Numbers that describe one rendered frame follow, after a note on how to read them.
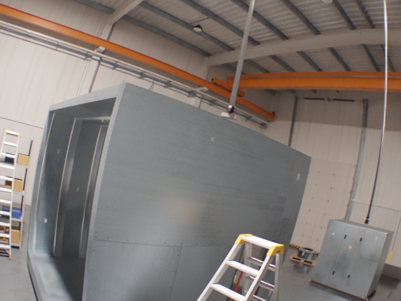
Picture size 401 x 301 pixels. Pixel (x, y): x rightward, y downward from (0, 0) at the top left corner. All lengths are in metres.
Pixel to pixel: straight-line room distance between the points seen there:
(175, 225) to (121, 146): 0.78
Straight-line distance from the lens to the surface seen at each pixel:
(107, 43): 10.80
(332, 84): 10.52
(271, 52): 10.87
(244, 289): 2.78
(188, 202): 2.40
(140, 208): 2.18
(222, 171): 2.57
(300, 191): 3.71
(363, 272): 8.67
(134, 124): 2.05
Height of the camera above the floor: 2.76
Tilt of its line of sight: 2 degrees up
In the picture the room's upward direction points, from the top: 13 degrees clockwise
